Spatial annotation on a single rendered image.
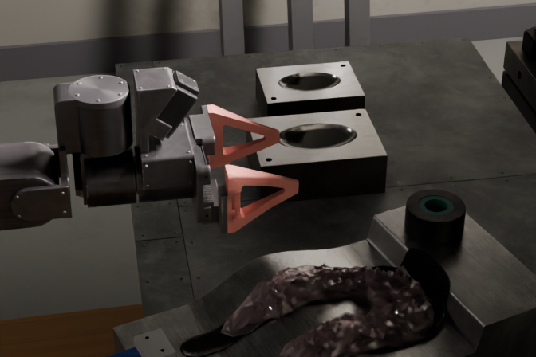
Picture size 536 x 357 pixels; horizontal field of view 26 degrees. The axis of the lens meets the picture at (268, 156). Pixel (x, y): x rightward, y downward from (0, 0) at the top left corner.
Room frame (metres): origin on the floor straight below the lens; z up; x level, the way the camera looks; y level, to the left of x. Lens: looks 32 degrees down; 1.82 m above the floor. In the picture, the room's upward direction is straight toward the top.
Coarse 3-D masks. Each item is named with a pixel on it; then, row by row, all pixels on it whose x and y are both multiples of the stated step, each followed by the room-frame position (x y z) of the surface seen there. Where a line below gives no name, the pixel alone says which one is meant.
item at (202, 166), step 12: (192, 132) 0.99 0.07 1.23; (192, 144) 0.97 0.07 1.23; (204, 156) 0.95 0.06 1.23; (204, 168) 0.92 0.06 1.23; (204, 180) 0.92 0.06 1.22; (144, 192) 0.93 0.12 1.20; (156, 192) 0.94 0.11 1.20; (168, 192) 0.94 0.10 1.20; (180, 192) 0.94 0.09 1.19; (192, 192) 0.94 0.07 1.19; (204, 216) 0.92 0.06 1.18
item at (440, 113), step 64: (128, 64) 1.97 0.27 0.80; (192, 64) 1.97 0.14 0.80; (256, 64) 1.97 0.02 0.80; (384, 64) 1.97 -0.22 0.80; (448, 64) 1.97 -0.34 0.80; (384, 128) 1.73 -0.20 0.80; (448, 128) 1.73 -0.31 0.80; (512, 128) 1.73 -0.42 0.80; (256, 192) 1.53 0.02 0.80; (512, 192) 1.53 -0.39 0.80; (192, 256) 1.36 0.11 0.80; (256, 256) 1.36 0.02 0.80
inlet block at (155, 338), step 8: (160, 328) 1.10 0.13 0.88; (136, 336) 1.09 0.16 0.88; (144, 336) 1.09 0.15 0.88; (152, 336) 1.09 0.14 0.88; (160, 336) 1.09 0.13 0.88; (136, 344) 1.08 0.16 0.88; (144, 344) 1.07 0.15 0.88; (152, 344) 1.07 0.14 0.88; (160, 344) 1.07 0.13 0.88; (168, 344) 1.07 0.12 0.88; (120, 352) 1.07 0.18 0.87; (128, 352) 1.07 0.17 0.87; (136, 352) 1.07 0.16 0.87; (144, 352) 1.06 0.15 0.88; (152, 352) 1.06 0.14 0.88; (160, 352) 1.06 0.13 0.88; (168, 352) 1.06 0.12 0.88
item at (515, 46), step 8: (512, 48) 2.07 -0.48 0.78; (520, 48) 2.07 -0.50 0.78; (512, 56) 2.05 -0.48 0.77; (520, 56) 2.03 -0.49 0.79; (504, 64) 2.09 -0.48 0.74; (512, 64) 2.05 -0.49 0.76; (520, 64) 2.01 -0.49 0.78; (528, 64) 2.00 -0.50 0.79; (512, 72) 2.04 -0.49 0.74; (520, 72) 2.01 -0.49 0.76; (528, 72) 1.97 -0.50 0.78; (520, 80) 2.00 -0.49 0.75; (528, 80) 1.96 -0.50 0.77; (520, 88) 2.00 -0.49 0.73; (528, 88) 1.96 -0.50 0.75; (528, 96) 1.95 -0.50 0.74
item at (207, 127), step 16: (208, 112) 1.03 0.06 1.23; (224, 112) 1.03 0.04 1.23; (192, 128) 0.99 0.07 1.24; (208, 128) 0.99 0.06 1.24; (240, 128) 1.03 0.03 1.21; (256, 128) 1.03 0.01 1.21; (272, 128) 1.04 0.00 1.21; (208, 144) 0.97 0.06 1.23; (240, 144) 1.04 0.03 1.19; (256, 144) 1.03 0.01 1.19; (272, 144) 1.03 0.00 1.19; (224, 160) 1.03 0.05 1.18
